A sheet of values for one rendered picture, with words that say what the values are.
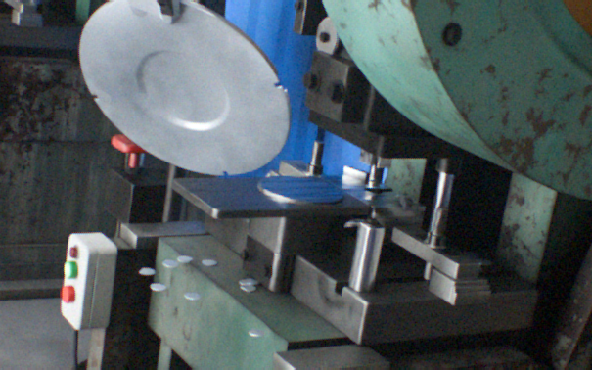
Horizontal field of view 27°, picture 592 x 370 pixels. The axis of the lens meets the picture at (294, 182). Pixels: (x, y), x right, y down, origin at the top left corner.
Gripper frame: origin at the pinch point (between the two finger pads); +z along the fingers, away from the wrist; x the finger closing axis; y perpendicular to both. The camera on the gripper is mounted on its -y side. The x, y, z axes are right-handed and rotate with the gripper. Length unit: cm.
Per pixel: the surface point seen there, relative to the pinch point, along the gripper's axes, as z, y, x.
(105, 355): 63, 10, 21
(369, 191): 42.0, -25.2, -4.8
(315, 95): 27.2, -15.5, -10.0
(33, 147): 156, 65, -64
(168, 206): 116, 18, -34
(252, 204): 27.9, -10.7, 8.5
